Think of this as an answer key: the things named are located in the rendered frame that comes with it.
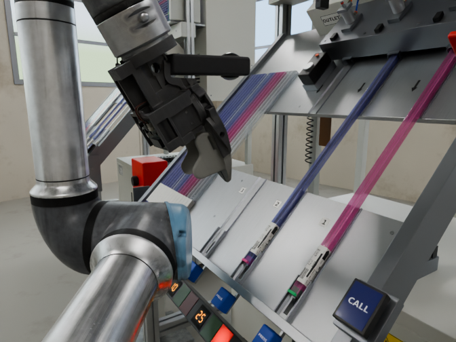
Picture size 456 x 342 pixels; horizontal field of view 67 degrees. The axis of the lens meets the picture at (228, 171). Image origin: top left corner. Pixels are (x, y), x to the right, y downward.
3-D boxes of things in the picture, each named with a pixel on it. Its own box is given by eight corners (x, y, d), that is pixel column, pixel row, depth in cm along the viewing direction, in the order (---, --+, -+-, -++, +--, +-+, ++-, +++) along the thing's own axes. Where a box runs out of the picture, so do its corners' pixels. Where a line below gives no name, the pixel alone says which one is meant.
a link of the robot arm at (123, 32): (142, 5, 44) (167, -12, 37) (160, 40, 46) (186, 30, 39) (90, 31, 41) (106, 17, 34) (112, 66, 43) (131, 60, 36)
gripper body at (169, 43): (151, 150, 48) (102, 70, 42) (199, 118, 51) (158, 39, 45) (174, 157, 41) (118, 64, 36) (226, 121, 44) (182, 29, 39)
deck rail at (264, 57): (152, 220, 96) (136, 207, 93) (149, 218, 98) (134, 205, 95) (294, 48, 113) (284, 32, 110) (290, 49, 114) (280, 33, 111)
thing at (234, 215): (337, 362, 41) (325, 352, 39) (148, 211, 95) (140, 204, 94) (414, 233, 45) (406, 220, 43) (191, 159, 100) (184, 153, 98)
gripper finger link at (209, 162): (203, 199, 49) (172, 146, 45) (233, 176, 51) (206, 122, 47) (214, 205, 46) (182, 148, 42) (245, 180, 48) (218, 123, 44)
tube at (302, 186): (251, 267, 55) (247, 264, 55) (246, 263, 56) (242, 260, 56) (403, 53, 67) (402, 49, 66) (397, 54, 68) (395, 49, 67)
